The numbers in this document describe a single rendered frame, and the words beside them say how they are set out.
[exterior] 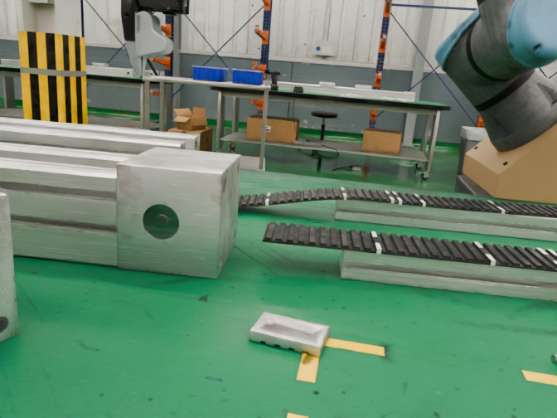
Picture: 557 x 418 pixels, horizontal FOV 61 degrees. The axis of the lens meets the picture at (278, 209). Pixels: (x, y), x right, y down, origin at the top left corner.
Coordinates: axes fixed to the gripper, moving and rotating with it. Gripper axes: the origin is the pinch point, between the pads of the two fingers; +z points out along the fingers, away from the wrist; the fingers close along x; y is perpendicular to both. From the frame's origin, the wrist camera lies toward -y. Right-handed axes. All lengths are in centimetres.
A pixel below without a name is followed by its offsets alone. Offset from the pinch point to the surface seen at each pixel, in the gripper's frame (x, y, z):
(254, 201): -14.7, 21.9, 15.5
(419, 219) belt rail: -14.5, 43.4, 15.4
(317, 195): -13.7, 30.0, 13.9
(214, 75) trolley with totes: 277, -47, 1
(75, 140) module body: -17.6, -0.7, 9.5
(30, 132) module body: -17.5, -6.7, 9.1
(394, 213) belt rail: -13.9, 40.1, 15.2
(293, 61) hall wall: 738, -16, -31
